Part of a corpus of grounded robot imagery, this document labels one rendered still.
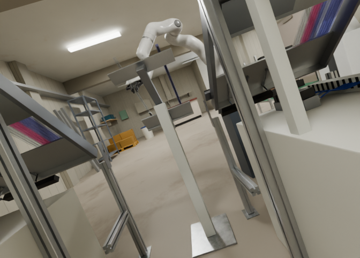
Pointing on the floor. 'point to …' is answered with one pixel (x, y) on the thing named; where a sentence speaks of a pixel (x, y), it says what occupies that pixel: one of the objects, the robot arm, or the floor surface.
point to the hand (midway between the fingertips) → (134, 89)
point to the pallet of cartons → (123, 141)
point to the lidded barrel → (147, 133)
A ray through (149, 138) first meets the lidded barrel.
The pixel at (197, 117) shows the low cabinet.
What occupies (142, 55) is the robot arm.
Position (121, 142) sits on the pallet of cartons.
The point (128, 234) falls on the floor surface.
